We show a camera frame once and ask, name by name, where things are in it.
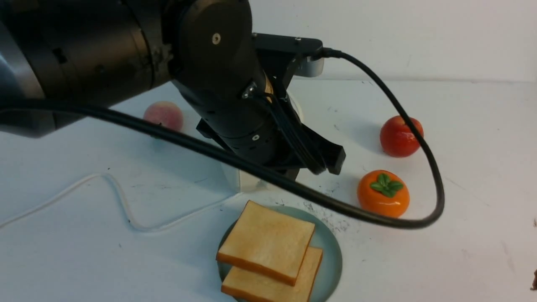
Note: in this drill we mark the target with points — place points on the white two-slot toaster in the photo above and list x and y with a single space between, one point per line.
242 182

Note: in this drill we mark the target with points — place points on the orange persimmon with green leaf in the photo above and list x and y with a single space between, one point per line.
384 193

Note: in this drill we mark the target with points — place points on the pink peach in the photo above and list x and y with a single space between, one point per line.
165 114

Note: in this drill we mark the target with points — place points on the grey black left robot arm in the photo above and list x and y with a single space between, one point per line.
103 52

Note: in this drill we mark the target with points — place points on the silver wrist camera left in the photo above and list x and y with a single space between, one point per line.
310 67

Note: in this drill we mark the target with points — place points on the red apple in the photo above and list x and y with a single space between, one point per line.
396 138

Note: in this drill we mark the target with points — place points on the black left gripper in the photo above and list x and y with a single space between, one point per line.
238 83

